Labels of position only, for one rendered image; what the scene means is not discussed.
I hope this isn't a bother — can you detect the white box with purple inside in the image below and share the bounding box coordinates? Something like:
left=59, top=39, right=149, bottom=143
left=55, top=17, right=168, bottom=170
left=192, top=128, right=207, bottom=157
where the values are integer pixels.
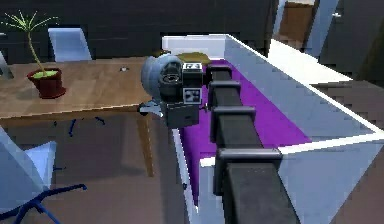
left=161, top=33, right=384, bottom=224

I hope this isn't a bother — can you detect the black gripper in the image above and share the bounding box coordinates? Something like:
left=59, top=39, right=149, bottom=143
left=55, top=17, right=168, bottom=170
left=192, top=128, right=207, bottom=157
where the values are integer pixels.
left=137, top=62, right=201, bottom=130

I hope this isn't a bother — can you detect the olive yellow flat thing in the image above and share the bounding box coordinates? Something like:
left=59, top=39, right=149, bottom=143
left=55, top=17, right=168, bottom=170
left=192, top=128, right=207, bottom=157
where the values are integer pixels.
left=175, top=51, right=212, bottom=66

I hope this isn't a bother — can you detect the pale blue room door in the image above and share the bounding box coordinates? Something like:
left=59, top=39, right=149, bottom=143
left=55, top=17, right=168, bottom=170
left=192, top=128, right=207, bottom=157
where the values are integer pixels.
left=304, top=0, right=340, bottom=58

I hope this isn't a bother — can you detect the brown wooden table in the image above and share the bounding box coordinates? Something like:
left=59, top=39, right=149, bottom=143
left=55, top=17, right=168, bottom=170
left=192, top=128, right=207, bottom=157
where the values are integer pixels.
left=0, top=55, right=165, bottom=178

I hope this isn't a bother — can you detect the white chair with blue legs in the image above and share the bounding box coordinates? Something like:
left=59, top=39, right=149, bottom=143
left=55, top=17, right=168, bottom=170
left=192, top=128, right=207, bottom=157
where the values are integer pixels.
left=0, top=49, right=15, bottom=81
left=0, top=125, right=88, bottom=224
left=47, top=27, right=107, bottom=138

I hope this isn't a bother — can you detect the green plant in red pot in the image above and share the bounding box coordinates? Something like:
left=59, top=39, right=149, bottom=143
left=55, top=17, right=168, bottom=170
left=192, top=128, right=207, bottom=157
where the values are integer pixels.
left=0, top=9, right=67, bottom=100

